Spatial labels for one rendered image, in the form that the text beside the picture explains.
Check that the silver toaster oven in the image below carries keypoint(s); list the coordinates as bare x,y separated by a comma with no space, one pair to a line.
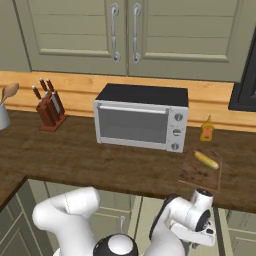
140,125

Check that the wooden knife block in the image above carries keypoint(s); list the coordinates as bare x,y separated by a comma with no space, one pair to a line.
50,115

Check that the green corner base cupboard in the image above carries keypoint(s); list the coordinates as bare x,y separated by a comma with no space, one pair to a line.
16,226

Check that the dark wooden cutting board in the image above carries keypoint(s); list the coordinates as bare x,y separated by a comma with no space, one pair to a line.
200,175

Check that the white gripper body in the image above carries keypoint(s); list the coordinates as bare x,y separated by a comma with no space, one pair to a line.
193,235

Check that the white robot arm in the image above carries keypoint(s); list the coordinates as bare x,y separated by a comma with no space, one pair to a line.
70,220

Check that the green wall cupboard door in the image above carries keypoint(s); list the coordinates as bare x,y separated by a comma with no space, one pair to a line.
190,36
73,33

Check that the yellow mustard bottle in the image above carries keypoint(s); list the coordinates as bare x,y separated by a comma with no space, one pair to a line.
207,130

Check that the white utensil pot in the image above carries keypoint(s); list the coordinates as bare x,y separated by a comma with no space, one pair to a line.
3,116

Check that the black appliance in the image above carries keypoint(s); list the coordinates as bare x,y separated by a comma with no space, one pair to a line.
246,90

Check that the green wall cupboard side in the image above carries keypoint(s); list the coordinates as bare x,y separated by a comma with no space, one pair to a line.
11,33

